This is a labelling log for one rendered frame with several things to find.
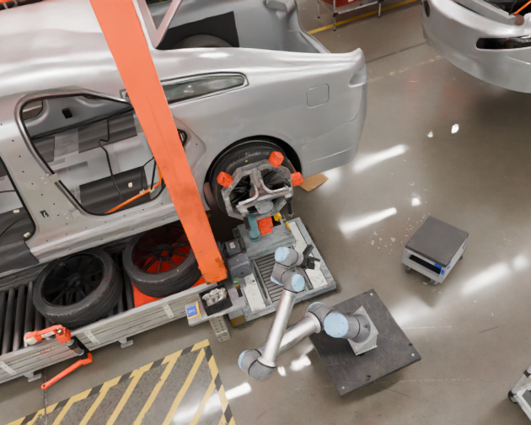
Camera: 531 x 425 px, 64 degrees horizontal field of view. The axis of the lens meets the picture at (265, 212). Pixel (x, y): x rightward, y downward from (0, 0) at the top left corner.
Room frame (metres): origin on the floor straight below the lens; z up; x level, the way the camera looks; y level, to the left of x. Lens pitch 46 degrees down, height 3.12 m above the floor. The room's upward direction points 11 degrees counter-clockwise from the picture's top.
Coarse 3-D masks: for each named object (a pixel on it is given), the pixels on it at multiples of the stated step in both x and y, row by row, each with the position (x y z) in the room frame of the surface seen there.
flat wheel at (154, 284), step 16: (176, 224) 2.56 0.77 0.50; (144, 240) 2.49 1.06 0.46; (160, 240) 2.55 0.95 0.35; (176, 240) 2.55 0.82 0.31; (128, 256) 2.31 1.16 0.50; (144, 256) 2.29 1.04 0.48; (160, 256) 2.29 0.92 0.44; (192, 256) 2.18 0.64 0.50; (128, 272) 2.14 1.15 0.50; (144, 272) 2.11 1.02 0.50; (160, 272) 2.08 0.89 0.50; (176, 272) 2.05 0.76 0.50; (192, 272) 2.09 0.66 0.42; (144, 288) 2.04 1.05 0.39; (160, 288) 2.00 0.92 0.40; (176, 288) 2.01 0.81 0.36
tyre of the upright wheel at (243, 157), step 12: (240, 144) 2.60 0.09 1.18; (252, 144) 2.57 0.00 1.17; (264, 144) 2.58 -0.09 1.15; (276, 144) 2.68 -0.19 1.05; (228, 156) 2.52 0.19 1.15; (240, 156) 2.46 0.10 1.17; (252, 156) 2.45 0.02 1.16; (264, 156) 2.47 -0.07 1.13; (216, 168) 2.52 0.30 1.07; (228, 168) 2.42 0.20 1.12; (288, 168) 2.50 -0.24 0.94; (216, 180) 2.42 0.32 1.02; (216, 192) 2.40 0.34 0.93
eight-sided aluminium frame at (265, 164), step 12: (240, 168) 2.40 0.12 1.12; (252, 168) 2.37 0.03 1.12; (264, 168) 2.38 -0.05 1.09; (276, 168) 2.40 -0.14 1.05; (288, 180) 2.41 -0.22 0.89; (228, 192) 2.33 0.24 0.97; (228, 204) 2.32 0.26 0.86; (276, 204) 2.43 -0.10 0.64; (240, 216) 2.33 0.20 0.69; (264, 216) 2.37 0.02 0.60
